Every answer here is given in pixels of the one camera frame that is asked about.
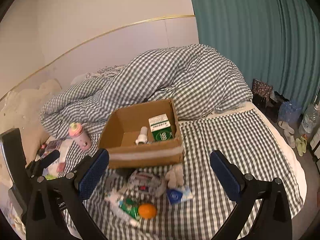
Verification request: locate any black bag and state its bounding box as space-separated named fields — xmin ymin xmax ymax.
xmin=252 ymin=92 xmax=288 ymax=123

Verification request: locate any pink drinking bottle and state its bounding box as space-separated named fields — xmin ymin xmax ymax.
xmin=69 ymin=122 xmax=92 ymax=151

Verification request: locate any beige pillow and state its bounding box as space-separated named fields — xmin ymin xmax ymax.
xmin=0 ymin=79 xmax=63 ymax=170

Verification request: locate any brown cardboard box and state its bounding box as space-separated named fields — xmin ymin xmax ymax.
xmin=98 ymin=99 xmax=184 ymax=170

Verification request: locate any orange ball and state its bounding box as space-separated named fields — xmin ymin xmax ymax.
xmin=138 ymin=203 xmax=157 ymax=219

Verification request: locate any pack of water bottles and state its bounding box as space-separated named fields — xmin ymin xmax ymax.
xmin=278 ymin=100 xmax=302 ymax=124

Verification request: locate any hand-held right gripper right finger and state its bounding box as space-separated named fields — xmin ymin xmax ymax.
xmin=210 ymin=150 xmax=293 ymax=240

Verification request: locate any pile of small packets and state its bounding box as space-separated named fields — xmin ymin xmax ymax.
xmin=37 ymin=139 xmax=73 ymax=180

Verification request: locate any patterned gift bag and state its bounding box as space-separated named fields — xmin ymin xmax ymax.
xmin=252 ymin=79 xmax=274 ymax=100

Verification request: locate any grey checked duvet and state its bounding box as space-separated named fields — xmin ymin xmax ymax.
xmin=40 ymin=44 xmax=253 ymax=140

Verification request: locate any white plush toy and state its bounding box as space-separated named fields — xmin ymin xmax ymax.
xmin=165 ymin=165 xmax=184 ymax=188

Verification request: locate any white slipper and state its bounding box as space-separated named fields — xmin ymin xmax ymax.
xmin=285 ymin=131 xmax=297 ymax=148
xmin=278 ymin=121 xmax=295 ymax=134

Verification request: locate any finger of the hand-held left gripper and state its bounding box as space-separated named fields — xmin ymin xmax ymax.
xmin=26 ymin=150 xmax=60 ymax=178

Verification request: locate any headboard with gold trim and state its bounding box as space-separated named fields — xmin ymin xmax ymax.
xmin=0 ymin=15 xmax=200 ymax=100

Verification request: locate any large clear water bottle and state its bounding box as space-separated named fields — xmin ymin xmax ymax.
xmin=299 ymin=104 xmax=320 ymax=135

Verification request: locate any green white tube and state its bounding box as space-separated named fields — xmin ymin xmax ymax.
xmin=105 ymin=192 xmax=142 ymax=227

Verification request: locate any clear packet with red label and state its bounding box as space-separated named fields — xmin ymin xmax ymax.
xmin=127 ymin=169 xmax=167 ymax=198

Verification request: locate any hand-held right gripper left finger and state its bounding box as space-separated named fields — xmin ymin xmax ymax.
xmin=25 ymin=149 xmax=110 ymax=240

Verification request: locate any small white bottle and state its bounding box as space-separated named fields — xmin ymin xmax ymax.
xmin=135 ymin=126 xmax=148 ymax=145

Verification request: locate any teal curtain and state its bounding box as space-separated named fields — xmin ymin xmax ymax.
xmin=187 ymin=0 xmax=320 ymax=120

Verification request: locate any green and white carton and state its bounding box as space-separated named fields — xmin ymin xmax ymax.
xmin=148 ymin=114 xmax=174 ymax=142

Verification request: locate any blue and white tissue packet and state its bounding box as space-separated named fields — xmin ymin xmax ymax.
xmin=166 ymin=185 xmax=193 ymax=206

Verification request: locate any pair of green slippers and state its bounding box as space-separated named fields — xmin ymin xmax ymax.
xmin=295 ymin=136 xmax=307 ymax=155

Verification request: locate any white cabinet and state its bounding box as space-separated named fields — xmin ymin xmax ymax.
xmin=310 ymin=127 xmax=320 ymax=159

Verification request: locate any grey fringed blanket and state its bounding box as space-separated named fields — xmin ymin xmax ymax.
xmin=86 ymin=65 xmax=125 ymax=79

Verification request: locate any grey checked bed sheet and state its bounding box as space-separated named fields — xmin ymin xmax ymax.
xmin=37 ymin=107 xmax=304 ymax=240

